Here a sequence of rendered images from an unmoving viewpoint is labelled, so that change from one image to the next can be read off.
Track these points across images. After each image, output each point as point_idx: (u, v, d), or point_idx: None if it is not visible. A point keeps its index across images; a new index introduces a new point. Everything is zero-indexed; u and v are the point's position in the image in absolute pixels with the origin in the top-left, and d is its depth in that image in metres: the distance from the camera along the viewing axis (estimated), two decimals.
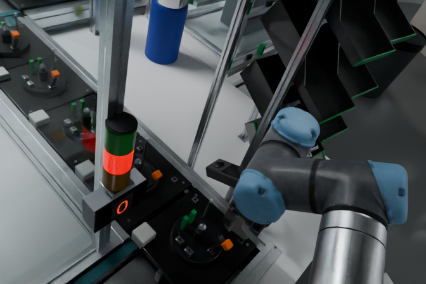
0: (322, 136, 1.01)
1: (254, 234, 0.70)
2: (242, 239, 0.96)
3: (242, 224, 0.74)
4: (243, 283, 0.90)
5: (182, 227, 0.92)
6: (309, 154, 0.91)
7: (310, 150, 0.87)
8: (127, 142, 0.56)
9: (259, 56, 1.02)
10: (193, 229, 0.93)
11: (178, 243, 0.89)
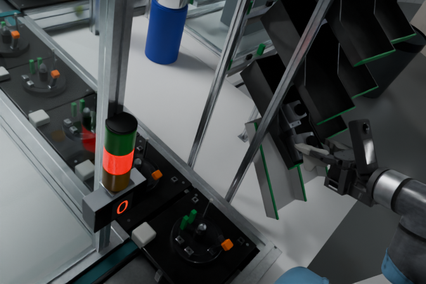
0: (322, 136, 1.01)
1: (324, 182, 0.82)
2: (242, 239, 0.96)
3: (320, 166, 0.82)
4: (243, 283, 0.90)
5: (182, 227, 0.92)
6: None
7: None
8: (127, 142, 0.56)
9: (259, 56, 1.02)
10: (193, 229, 0.93)
11: (178, 243, 0.89)
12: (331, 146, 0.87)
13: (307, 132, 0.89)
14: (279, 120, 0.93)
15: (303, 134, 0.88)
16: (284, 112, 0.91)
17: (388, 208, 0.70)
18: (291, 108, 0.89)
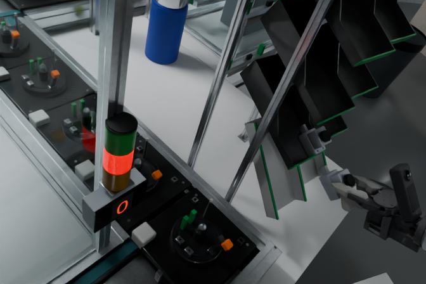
0: None
1: (364, 225, 0.81)
2: (242, 239, 0.96)
3: (359, 208, 0.81)
4: (243, 283, 0.90)
5: (182, 227, 0.92)
6: None
7: None
8: (127, 142, 0.56)
9: (259, 56, 1.02)
10: (193, 229, 0.93)
11: (178, 243, 0.89)
12: (360, 184, 0.85)
13: (343, 170, 0.86)
14: (303, 146, 0.94)
15: (340, 174, 0.85)
16: (309, 138, 0.92)
17: None
18: (317, 134, 0.90)
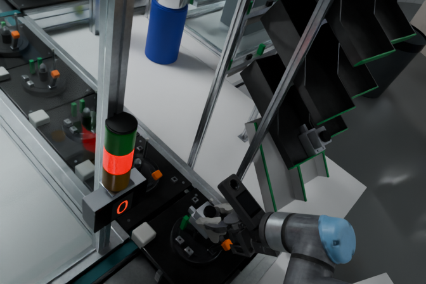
0: None
1: (232, 250, 0.78)
2: None
3: (221, 235, 0.79)
4: (243, 283, 0.90)
5: (182, 227, 0.92)
6: None
7: None
8: (127, 142, 0.56)
9: (259, 56, 1.02)
10: (193, 229, 0.93)
11: (178, 243, 0.89)
12: (222, 210, 0.84)
13: (203, 204, 0.86)
14: (303, 146, 0.94)
15: (198, 208, 0.84)
16: (309, 138, 0.92)
17: (288, 253, 0.67)
18: (317, 134, 0.90)
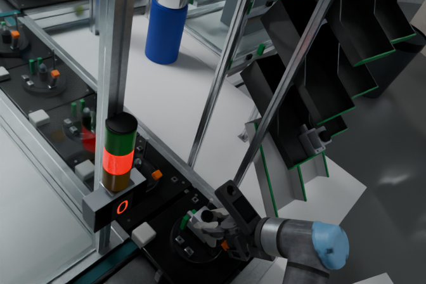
0: None
1: (228, 255, 0.79)
2: None
3: (218, 239, 0.81)
4: (243, 283, 0.90)
5: (182, 227, 0.92)
6: None
7: None
8: (127, 142, 0.56)
9: (259, 56, 1.02)
10: None
11: (178, 243, 0.89)
12: (219, 215, 0.86)
13: (200, 208, 0.87)
14: (303, 146, 0.94)
15: (196, 213, 0.86)
16: (309, 138, 0.92)
17: (283, 258, 0.68)
18: (317, 134, 0.90)
